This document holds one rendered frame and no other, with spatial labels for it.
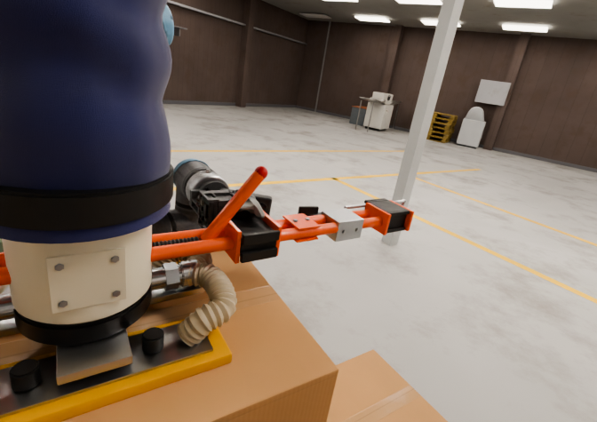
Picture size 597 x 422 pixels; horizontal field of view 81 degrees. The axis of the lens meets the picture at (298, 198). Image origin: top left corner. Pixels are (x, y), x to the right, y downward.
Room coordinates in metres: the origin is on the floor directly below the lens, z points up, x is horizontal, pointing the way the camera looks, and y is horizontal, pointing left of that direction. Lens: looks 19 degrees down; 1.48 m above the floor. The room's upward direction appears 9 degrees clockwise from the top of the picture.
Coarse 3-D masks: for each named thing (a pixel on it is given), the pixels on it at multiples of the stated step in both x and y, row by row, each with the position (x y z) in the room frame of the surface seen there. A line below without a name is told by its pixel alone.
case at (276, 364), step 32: (224, 256) 0.69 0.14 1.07; (256, 288) 0.59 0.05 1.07; (160, 320) 0.46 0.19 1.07; (256, 320) 0.50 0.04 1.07; (288, 320) 0.51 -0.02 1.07; (0, 352) 0.36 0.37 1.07; (32, 352) 0.37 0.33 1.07; (256, 352) 0.43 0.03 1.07; (288, 352) 0.44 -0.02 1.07; (320, 352) 0.45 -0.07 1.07; (192, 384) 0.36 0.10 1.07; (224, 384) 0.36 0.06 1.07; (256, 384) 0.37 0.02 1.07; (288, 384) 0.38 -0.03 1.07; (320, 384) 0.40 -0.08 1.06; (96, 416) 0.29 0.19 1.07; (128, 416) 0.30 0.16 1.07; (160, 416) 0.31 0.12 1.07; (192, 416) 0.31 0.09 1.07; (224, 416) 0.32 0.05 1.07; (256, 416) 0.34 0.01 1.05; (288, 416) 0.37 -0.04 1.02; (320, 416) 0.41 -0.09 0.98
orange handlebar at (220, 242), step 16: (288, 224) 0.62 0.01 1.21; (304, 224) 0.61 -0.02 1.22; (320, 224) 0.63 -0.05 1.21; (336, 224) 0.65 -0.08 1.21; (368, 224) 0.69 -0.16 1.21; (160, 240) 0.49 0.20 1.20; (208, 240) 0.50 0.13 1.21; (224, 240) 0.51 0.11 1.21; (288, 240) 0.58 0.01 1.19; (304, 240) 0.60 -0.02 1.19; (0, 256) 0.38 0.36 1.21; (160, 256) 0.45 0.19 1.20; (176, 256) 0.46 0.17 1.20; (0, 272) 0.35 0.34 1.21
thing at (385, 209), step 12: (372, 204) 0.76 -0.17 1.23; (384, 204) 0.77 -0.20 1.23; (396, 204) 0.78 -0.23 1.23; (372, 216) 0.74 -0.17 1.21; (384, 216) 0.72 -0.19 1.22; (396, 216) 0.74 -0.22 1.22; (408, 216) 0.76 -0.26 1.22; (384, 228) 0.71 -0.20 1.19; (396, 228) 0.74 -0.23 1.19; (408, 228) 0.75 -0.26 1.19
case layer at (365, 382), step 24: (360, 360) 1.03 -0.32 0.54; (384, 360) 1.05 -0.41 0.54; (336, 384) 0.90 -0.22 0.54; (360, 384) 0.92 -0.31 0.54; (384, 384) 0.93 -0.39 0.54; (408, 384) 0.95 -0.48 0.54; (336, 408) 0.81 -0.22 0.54; (360, 408) 0.83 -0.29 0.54; (384, 408) 0.84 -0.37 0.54; (408, 408) 0.85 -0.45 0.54; (432, 408) 0.87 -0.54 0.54
